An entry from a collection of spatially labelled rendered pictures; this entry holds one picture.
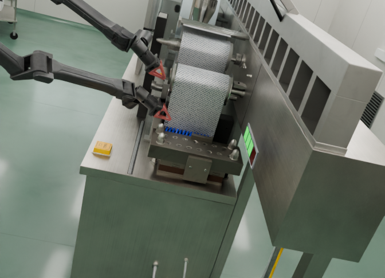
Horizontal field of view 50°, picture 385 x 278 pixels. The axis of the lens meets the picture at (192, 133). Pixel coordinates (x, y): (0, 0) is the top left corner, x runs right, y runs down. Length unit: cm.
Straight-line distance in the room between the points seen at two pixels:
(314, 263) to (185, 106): 88
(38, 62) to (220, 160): 80
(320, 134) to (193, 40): 112
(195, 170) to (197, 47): 61
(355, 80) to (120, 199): 112
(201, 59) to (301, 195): 110
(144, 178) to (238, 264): 132
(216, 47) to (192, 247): 93
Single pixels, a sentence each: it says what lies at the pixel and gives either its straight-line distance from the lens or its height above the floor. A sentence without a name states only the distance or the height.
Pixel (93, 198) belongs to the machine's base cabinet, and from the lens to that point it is 179.
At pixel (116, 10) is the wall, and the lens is 745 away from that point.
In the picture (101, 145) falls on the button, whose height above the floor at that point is 92.
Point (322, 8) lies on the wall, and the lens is 769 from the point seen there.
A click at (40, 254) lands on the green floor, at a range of 262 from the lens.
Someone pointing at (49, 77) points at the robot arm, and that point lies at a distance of 157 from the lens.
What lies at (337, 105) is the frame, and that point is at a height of 155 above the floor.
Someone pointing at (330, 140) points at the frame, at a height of 147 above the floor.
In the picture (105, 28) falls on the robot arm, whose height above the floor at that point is 139.
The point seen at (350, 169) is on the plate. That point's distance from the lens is 107.
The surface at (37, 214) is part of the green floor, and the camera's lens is 289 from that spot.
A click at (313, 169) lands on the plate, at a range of 104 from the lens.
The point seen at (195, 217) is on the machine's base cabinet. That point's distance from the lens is 180.
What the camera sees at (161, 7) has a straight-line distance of 277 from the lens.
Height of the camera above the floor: 181
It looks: 25 degrees down
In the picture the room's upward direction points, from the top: 15 degrees clockwise
